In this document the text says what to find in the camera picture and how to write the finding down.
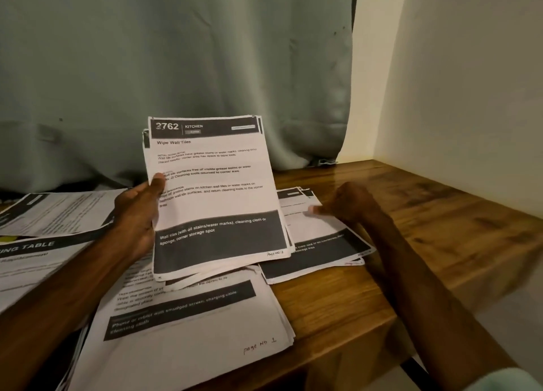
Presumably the black bar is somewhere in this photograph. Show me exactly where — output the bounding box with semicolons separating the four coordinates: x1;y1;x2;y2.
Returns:
400;358;438;391

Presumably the pale green curtain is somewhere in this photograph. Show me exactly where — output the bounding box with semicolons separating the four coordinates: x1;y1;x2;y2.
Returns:
0;0;361;194

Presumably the person's left hand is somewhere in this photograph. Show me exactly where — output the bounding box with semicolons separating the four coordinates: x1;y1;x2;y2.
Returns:
112;173;169;262

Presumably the single sheet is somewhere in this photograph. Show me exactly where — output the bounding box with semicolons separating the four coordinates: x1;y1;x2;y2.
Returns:
0;189;128;237

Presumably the Wipe Wall Tiles paper stack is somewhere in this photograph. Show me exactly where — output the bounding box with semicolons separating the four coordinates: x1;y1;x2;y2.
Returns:
141;113;295;290

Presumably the person's right hand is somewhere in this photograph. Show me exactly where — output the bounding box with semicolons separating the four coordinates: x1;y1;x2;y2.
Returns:
307;181;393;235

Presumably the person's left forearm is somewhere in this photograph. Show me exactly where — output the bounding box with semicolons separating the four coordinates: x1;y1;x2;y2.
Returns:
0;238;141;391

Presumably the person's right forearm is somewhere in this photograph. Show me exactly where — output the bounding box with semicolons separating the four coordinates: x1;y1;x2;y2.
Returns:
369;221;543;391

